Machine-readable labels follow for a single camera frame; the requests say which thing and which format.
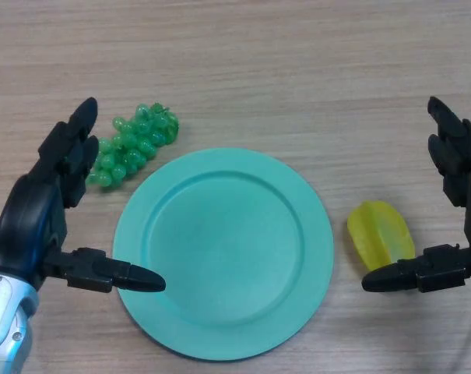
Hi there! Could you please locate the green grape bunch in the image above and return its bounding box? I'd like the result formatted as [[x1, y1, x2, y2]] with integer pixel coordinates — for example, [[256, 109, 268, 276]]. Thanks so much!
[[86, 102, 181, 190]]

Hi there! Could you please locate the teal round plate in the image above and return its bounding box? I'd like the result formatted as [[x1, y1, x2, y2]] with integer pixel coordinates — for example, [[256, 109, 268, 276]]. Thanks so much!
[[112, 146, 335, 362]]

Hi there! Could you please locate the yellow starfruit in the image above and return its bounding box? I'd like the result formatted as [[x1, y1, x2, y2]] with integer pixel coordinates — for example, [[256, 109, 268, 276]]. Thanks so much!
[[346, 199, 417, 273]]

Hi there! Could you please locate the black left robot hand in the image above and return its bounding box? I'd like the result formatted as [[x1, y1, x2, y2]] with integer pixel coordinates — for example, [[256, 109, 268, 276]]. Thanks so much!
[[0, 97, 167, 294]]

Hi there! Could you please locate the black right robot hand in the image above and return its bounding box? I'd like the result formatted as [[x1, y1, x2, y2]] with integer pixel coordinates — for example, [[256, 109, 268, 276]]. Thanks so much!
[[361, 96, 471, 294]]

